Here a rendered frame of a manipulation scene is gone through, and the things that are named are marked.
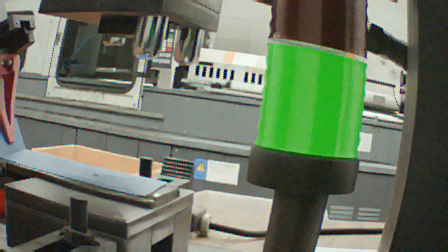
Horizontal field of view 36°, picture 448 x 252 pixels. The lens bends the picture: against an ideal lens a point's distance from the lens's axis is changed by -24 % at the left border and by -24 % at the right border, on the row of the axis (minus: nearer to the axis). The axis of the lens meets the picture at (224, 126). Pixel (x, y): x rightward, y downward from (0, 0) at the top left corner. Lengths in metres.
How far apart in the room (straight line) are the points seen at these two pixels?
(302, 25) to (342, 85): 0.02
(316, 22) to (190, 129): 4.89
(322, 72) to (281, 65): 0.01
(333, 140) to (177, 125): 4.91
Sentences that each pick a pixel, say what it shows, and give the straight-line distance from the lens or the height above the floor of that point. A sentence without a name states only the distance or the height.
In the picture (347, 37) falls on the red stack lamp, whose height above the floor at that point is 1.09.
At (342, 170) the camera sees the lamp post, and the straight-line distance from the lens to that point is 0.27.
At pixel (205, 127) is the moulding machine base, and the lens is 5.13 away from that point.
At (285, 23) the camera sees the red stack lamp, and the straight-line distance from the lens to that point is 0.27.
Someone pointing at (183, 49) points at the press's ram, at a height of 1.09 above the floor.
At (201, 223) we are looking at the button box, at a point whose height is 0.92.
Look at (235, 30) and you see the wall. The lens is 7.14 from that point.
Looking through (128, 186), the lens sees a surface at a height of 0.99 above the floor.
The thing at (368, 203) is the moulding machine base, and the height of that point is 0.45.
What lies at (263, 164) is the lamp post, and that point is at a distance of 0.27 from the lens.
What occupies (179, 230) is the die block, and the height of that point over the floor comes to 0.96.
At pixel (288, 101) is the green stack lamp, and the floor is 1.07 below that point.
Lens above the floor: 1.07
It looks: 3 degrees down
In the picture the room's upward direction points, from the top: 8 degrees clockwise
